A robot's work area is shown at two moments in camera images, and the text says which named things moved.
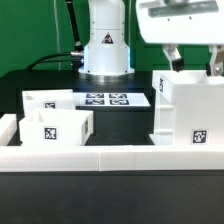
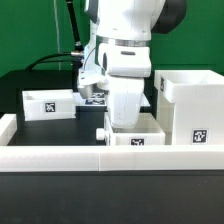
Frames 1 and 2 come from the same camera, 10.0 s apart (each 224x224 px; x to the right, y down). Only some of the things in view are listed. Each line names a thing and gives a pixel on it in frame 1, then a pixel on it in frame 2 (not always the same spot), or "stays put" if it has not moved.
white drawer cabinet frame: x=188 y=108 stays put
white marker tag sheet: x=110 y=99 stays put
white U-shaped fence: x=103 y=158 stays put
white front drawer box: x=56 y=127 → x=149 y=130
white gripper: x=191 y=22 → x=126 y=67
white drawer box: x=47 y=99 stays put
